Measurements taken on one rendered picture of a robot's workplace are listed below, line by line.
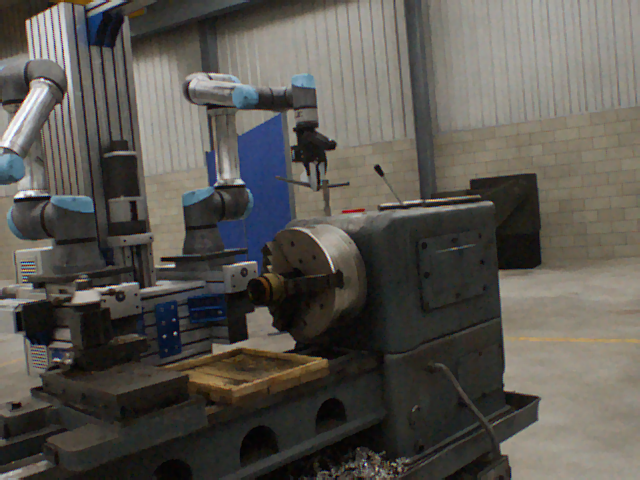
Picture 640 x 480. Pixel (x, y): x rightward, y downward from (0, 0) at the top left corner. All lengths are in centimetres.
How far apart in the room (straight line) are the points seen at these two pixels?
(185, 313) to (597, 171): 999
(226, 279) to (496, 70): 1035
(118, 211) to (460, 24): 1071
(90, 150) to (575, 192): 1012
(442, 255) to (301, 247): 45
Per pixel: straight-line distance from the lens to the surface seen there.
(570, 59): 1198
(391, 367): 183
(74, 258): 204
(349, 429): 178
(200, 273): 231
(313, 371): 164
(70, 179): 234
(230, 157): 242
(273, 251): 182
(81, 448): 128
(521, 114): 1199
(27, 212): 213
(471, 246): 210
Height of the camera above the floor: 129
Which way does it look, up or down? 3 degrees down
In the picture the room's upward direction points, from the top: 5 degrees counter-clockwise
